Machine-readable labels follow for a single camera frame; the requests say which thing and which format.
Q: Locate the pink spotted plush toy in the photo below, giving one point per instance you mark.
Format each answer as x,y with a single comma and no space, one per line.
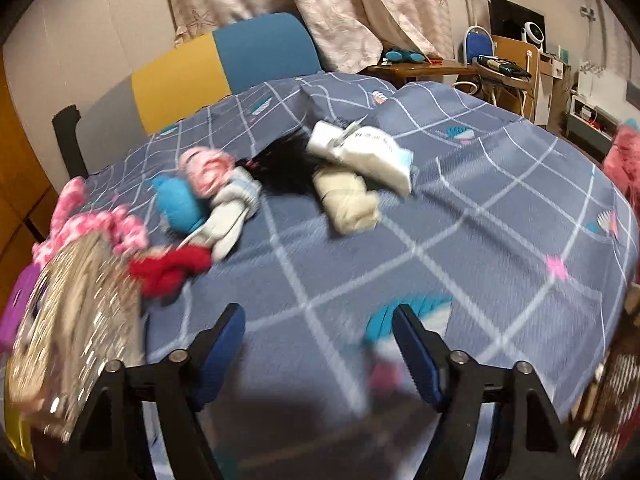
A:
90,225

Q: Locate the black fluffy item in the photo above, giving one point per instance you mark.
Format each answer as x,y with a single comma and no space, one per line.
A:
290,165

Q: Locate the black monitor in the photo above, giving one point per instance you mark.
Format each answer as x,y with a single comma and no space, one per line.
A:
510,17

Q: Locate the wooden wardrobe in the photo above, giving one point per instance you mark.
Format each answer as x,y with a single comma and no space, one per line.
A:
20,160

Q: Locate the beige patterned curtain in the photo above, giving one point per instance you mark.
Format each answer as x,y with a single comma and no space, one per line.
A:
350,5

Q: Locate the red cloth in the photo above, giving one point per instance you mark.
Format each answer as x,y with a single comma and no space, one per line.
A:
165,270

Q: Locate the white grey socks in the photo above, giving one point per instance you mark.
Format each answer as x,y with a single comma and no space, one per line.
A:
230,210

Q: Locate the wooden bedside table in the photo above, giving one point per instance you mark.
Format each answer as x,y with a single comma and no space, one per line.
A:
415,72

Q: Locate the grey-blue checked bedspread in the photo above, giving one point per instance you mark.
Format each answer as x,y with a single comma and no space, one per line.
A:
450,240

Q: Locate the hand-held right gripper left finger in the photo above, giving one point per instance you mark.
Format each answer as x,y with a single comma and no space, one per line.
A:
225,345

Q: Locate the gold tissue box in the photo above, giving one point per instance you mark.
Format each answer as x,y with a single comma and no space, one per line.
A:
75,320

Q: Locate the white round fan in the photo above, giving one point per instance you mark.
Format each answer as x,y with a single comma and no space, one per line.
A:
532,36

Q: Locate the pink comforter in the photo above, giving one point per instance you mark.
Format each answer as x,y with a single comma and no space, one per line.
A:
625,155

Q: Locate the pink patterned sock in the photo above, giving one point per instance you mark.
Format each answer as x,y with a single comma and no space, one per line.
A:
205,167

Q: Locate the green power tool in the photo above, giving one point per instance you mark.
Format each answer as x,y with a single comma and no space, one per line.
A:
502,66

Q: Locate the white packet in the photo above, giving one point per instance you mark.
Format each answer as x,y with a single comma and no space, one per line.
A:
375,157

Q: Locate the grey low cabinet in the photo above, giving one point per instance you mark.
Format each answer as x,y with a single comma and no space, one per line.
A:
587,125

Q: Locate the blue sock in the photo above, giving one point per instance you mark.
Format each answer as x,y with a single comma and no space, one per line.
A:
177,207

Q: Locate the black padded post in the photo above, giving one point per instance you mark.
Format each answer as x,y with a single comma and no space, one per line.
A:
67,135

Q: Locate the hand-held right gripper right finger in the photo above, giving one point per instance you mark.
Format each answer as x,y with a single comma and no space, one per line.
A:
420,355

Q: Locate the purple box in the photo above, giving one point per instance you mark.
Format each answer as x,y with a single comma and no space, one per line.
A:
17,305

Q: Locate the white towel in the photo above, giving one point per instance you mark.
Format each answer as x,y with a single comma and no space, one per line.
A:
322,140

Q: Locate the wooden rattan chair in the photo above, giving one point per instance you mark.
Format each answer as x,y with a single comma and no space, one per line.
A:
617,365

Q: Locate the cream rolled towel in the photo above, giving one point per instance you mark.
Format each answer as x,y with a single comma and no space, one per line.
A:
345,200

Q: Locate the blue chair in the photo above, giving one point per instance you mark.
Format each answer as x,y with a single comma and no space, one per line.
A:
477,42

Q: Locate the grey yellow blue headboard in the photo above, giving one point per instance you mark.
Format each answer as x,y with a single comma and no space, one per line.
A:
175,80

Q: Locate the blue goggles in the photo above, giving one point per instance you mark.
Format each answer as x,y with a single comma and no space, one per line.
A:
402,56

